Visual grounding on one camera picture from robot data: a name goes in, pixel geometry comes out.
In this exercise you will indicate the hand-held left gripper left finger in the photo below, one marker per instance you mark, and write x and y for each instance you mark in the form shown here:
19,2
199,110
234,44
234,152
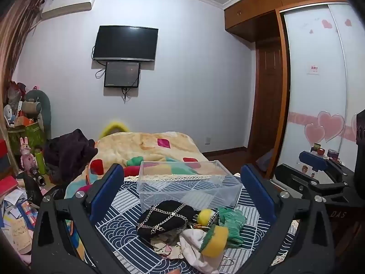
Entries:
107,189

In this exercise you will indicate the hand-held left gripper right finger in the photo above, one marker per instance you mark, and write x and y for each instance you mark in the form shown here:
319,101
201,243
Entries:
258,189

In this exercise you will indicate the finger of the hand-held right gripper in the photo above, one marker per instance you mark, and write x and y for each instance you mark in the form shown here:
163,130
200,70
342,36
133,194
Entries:
312,160
293,179

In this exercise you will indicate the green knitted cloth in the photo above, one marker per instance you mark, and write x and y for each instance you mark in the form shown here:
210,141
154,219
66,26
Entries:
232,224

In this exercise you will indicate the yellow fluffy pompom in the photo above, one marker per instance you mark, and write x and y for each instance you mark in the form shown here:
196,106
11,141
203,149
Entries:
206,217

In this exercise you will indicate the yellow and green plush item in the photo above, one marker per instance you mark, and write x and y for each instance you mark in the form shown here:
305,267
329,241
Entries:
215,241

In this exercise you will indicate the clear plastic storage box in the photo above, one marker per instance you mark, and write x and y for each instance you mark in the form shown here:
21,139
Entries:
185,189

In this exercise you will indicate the white cloth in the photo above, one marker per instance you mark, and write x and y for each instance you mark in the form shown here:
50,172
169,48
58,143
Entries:
194,248

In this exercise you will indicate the red jar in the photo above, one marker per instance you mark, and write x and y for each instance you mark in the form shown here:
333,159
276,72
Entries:
322,151

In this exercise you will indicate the green jar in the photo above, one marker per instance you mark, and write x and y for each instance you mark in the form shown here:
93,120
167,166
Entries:
316,147

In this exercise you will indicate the purple jar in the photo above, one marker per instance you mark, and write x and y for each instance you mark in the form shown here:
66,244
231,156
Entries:
332,153

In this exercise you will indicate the grey cloth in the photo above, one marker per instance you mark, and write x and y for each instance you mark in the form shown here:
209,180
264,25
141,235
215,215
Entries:
265,161

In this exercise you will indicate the blue patterned bed sheet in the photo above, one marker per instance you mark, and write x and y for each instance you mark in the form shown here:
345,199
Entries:
125,231

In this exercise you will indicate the dark clothes pile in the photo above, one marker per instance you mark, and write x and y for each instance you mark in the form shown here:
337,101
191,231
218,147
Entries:
70,154

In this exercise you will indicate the cream printed blanket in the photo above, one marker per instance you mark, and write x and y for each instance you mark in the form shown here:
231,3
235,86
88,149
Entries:
137,145

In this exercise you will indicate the yellow fuzzy plush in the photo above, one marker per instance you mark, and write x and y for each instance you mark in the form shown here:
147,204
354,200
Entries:
109,127

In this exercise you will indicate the black cylindrical lens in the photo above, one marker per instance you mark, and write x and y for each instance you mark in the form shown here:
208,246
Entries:
37,176

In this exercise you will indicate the green bottle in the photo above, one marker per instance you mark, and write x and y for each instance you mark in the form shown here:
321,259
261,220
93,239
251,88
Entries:
40,161

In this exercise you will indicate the wooden door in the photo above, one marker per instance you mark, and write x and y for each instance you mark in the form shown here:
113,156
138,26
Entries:
266,100

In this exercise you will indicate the pale printed fabric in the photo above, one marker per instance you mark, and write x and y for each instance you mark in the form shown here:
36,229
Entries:
164,247

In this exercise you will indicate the pink rabbit toy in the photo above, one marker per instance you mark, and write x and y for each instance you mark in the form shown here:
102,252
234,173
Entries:
26,155

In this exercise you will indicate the green storage box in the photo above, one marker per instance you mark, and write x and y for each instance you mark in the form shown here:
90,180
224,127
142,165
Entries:
30,137

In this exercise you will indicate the pile of papers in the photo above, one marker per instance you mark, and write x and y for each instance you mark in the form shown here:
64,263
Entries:
17,222

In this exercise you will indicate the grey plush pillow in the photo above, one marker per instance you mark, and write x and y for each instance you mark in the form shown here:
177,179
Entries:
42,111

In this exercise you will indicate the small black monitor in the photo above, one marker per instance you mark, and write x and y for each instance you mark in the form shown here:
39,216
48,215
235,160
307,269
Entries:
122,74

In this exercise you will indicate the wooden wardrobe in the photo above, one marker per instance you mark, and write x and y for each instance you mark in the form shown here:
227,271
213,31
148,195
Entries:
256,11

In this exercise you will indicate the brown curtain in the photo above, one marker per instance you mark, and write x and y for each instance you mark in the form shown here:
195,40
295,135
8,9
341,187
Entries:
12,40

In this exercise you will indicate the white air conditioner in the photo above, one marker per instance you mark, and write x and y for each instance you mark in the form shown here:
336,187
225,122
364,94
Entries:
67,4

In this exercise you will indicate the white wall socket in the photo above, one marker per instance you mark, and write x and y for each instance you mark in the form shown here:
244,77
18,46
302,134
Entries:
208,140

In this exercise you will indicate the black wall television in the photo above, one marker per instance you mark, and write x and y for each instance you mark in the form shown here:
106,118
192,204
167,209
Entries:
125,43

